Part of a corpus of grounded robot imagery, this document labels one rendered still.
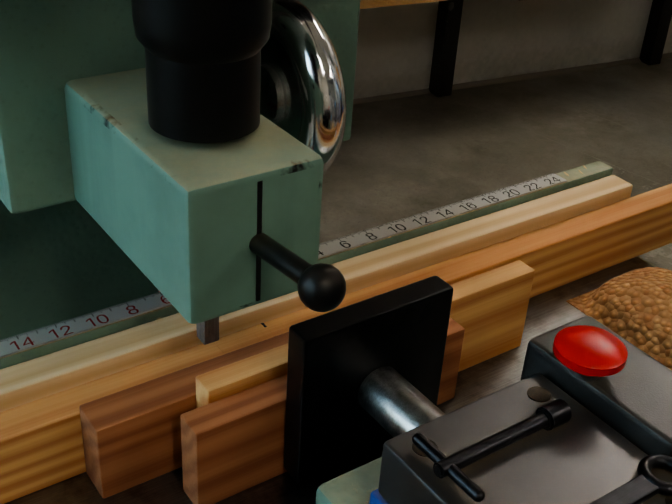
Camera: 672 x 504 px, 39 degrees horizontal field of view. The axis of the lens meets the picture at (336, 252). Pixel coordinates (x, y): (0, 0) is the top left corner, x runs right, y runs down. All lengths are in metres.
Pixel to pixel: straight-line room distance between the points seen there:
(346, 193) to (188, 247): 2.30
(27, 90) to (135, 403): 0.16
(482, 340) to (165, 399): 0.20
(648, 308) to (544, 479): 0.28
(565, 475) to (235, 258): 0.17
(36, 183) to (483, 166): 2.48
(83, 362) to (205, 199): 0.14
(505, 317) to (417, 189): 2.18
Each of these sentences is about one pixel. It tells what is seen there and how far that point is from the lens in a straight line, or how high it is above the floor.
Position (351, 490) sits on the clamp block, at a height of 0.96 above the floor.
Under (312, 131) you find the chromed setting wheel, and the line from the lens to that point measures 0.58.
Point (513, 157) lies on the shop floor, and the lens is 3.03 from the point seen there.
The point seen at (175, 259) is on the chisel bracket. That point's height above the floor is 1.03.
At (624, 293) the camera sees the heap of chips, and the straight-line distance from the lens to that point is 0.65.
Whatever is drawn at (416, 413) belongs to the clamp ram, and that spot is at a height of 0.96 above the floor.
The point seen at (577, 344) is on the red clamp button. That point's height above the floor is 1.02.
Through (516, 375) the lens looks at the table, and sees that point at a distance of 0.58.
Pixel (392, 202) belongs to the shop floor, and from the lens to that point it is 2.67.
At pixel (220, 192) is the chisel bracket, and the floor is 1.07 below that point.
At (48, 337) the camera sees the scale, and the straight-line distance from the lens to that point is 0.51.
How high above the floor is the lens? 1.25
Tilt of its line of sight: 31 degrees down
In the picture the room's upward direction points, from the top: 4 degrees clockwise
